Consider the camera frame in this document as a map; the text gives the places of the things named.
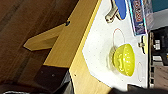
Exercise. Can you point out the yellow bowl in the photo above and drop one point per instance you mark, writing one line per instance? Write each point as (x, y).
(124, 60)

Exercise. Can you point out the yellow wooden game table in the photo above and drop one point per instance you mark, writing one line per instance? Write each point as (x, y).
(80, 50)

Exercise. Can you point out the colourful box on table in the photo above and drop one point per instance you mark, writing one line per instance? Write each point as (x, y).
(139, 16)

